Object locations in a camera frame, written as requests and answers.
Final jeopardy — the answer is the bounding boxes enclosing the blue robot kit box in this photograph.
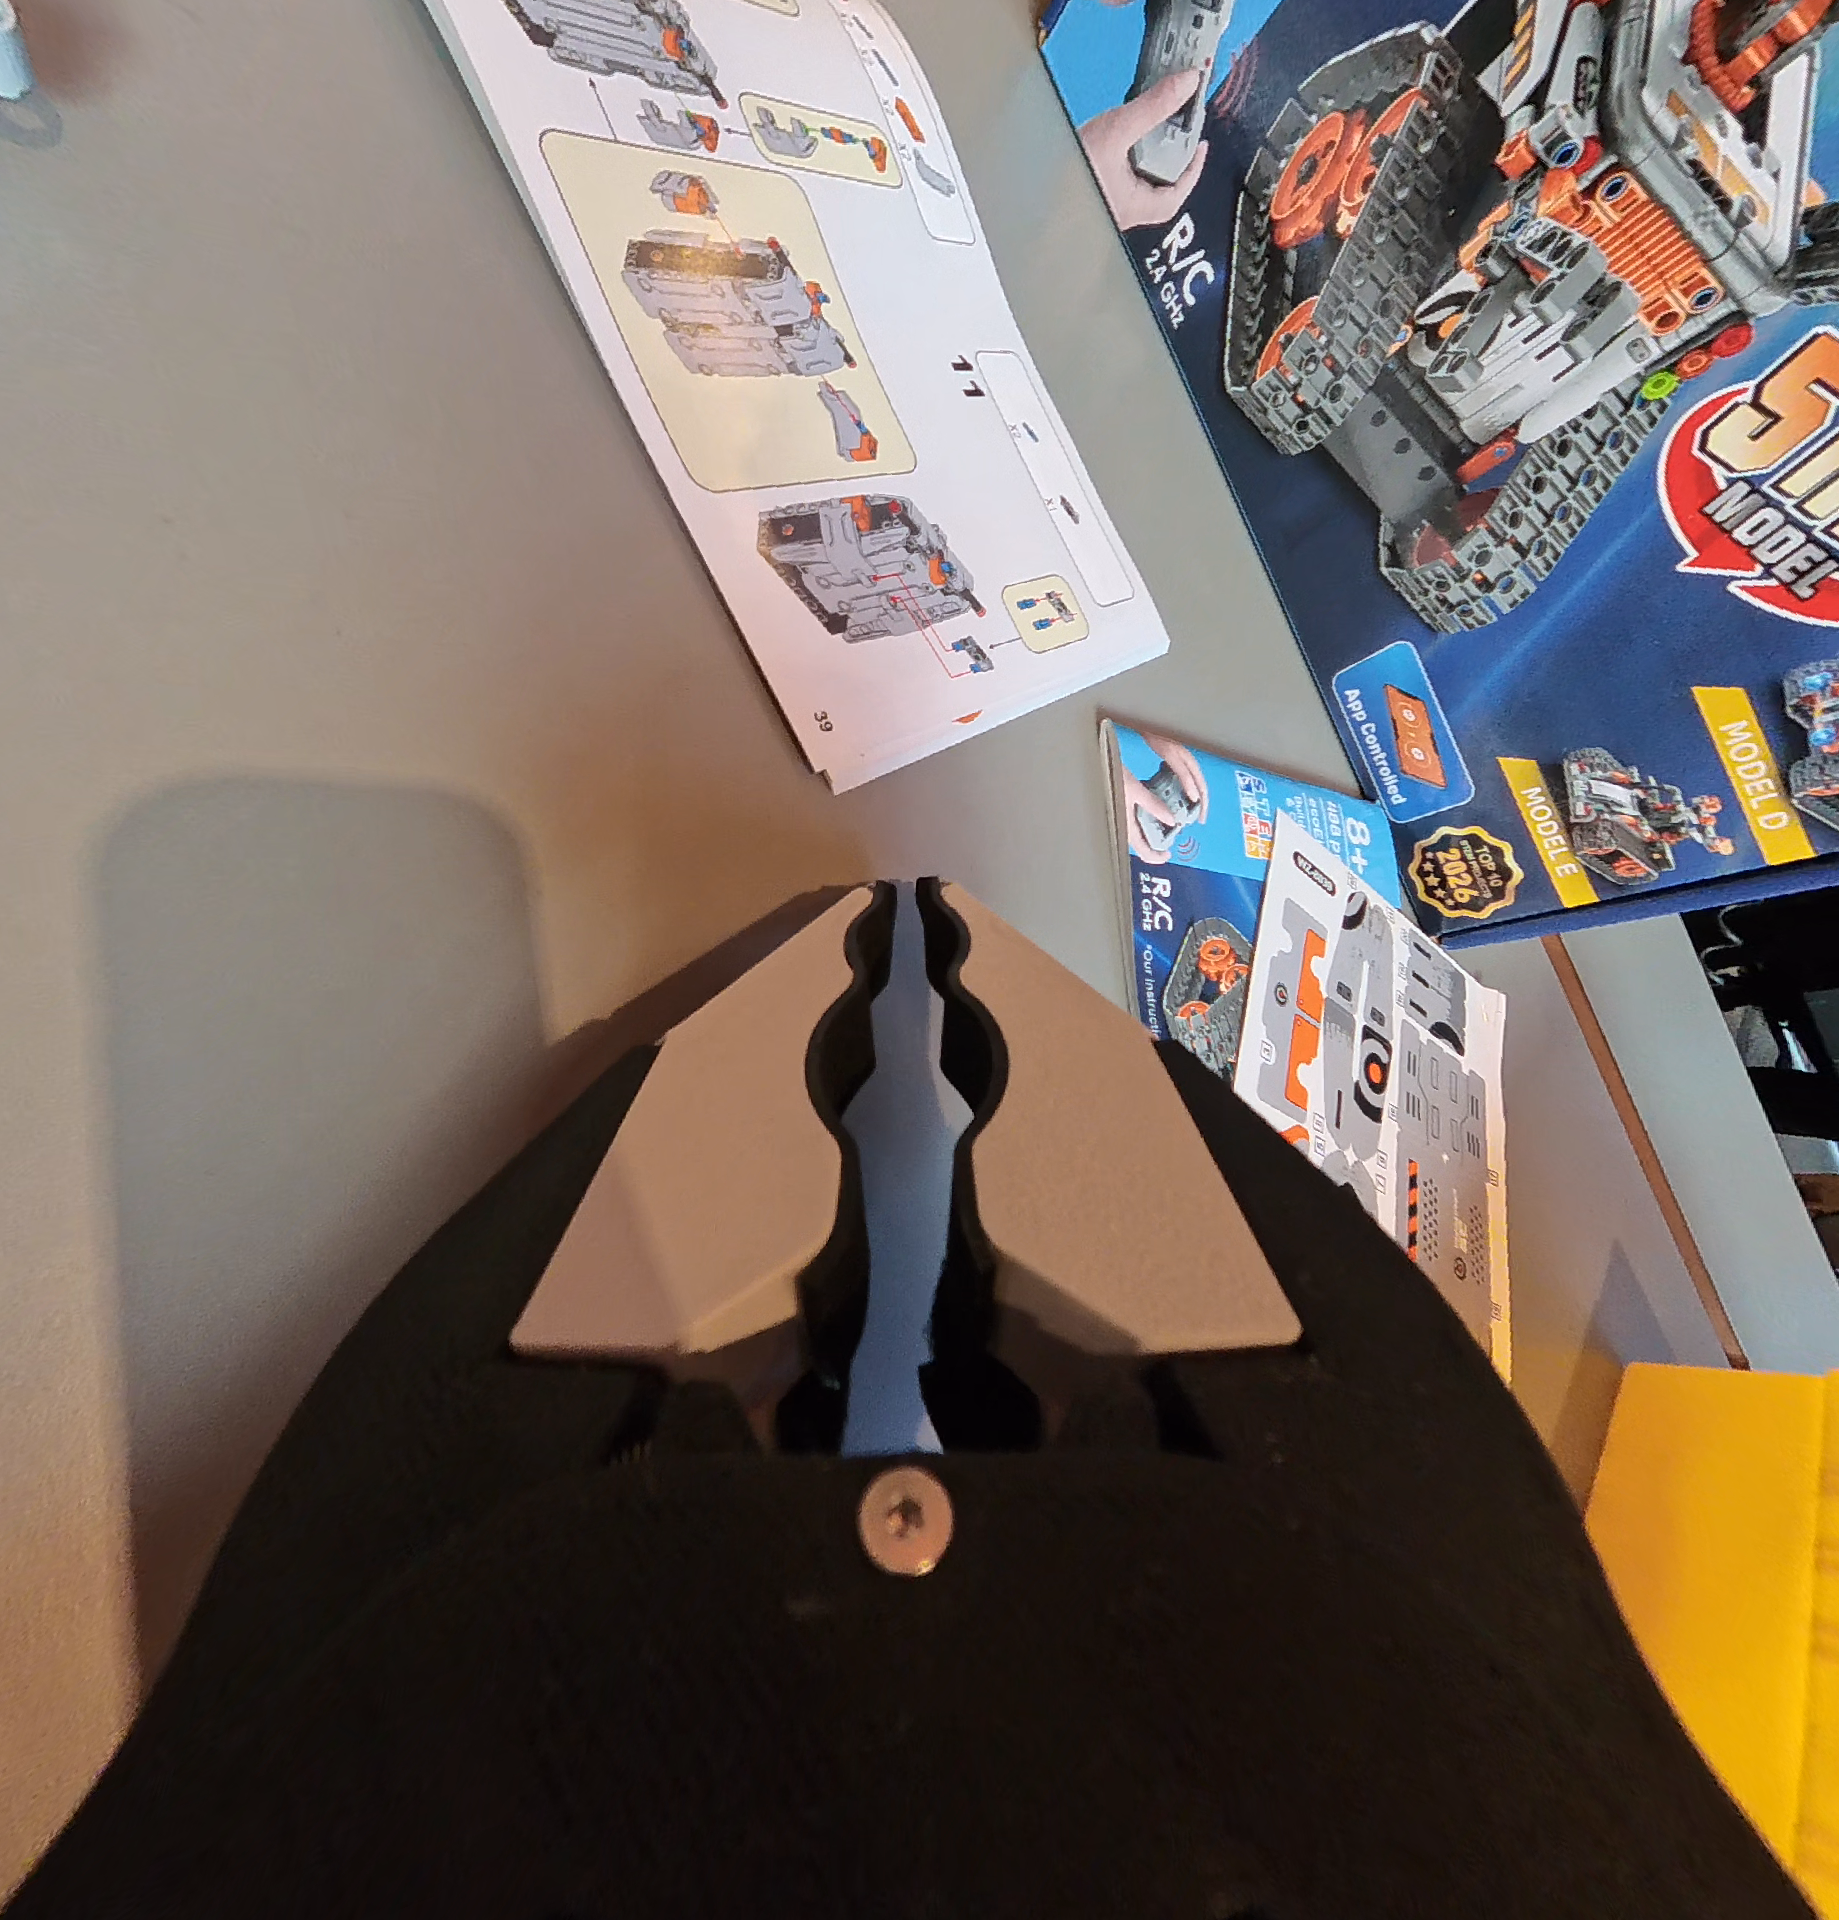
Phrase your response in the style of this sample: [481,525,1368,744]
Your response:
[1036,0,1839,946]

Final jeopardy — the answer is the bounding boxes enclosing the yellow plastic bin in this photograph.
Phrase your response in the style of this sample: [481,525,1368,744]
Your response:
[1585,1363,1839,1920]

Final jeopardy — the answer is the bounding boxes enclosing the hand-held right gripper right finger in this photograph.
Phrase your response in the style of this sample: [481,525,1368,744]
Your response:
[914,877,1303,1450]

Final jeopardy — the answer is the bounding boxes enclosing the instruction booklet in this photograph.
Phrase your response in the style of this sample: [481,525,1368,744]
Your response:
[425,0,1169,795]

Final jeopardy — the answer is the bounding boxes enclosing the sticker sheet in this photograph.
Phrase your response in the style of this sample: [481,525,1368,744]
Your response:
[1225,852,1514,1373]

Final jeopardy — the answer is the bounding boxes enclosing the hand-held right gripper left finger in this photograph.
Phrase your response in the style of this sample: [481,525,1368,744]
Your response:
[507,883,894,1455]

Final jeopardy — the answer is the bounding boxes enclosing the blue closed booklet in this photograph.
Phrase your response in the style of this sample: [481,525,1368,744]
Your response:
[1099,717,1404,1081]

